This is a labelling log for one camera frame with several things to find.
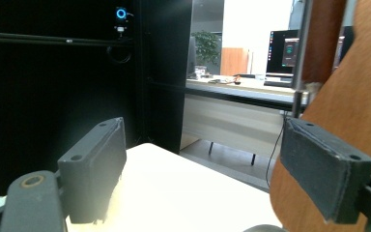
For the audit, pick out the wooden rice spatula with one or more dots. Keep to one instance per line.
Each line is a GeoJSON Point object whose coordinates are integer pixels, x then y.
{"type": "Point", "coordinates": [360, 96]}

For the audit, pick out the brown wooden cabinet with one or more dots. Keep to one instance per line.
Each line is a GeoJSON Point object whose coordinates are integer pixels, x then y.
{"type": "Point", "coordinates": [234, 61]}

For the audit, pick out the black horizontal frame rod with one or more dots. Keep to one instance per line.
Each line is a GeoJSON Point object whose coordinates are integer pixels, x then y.
{"type": "Point", "coordinates": [45, 39]}

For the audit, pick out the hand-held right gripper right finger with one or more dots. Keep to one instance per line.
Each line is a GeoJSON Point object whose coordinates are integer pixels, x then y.
{"type": "Point", "coordinates": [325, 167]}

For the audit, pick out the green potted plant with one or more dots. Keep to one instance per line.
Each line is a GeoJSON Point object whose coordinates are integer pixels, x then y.
{"type": "Point", "coordinates": [206, 46]}

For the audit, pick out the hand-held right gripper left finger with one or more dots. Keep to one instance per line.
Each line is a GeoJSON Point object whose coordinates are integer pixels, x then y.
{"type": "Point", "coordinates": [93, 174]}

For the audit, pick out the beige office desk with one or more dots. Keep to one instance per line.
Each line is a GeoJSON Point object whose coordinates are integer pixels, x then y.
{"type": "Point", "coordinates": [232, 112]}

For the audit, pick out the dark computer monitor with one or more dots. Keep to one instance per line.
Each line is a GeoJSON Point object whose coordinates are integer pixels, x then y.
{"type": "Point", "coordinates": [281, 51]}

